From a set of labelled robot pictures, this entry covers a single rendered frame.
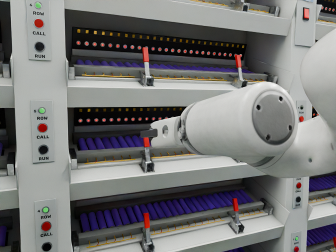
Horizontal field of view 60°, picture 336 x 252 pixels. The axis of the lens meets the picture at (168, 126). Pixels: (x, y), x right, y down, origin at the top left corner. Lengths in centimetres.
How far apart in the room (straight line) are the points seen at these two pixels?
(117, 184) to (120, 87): 22
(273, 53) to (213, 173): 42
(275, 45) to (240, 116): 67
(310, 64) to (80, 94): 47
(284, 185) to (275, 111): 62
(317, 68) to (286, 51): 66
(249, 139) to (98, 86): 40
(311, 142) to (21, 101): 50
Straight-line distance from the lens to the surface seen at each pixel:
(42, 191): 65
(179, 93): 70
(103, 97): 64
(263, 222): 96
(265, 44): 100
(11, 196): 66
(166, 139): 47
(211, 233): 86
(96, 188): 67
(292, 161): 40
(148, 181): 70
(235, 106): 33
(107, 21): 87
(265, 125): 33
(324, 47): 27
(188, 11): 74
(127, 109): 81
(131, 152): 73
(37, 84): 62
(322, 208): 114
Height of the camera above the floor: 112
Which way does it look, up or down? 5 degrees down
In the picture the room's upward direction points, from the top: straight up
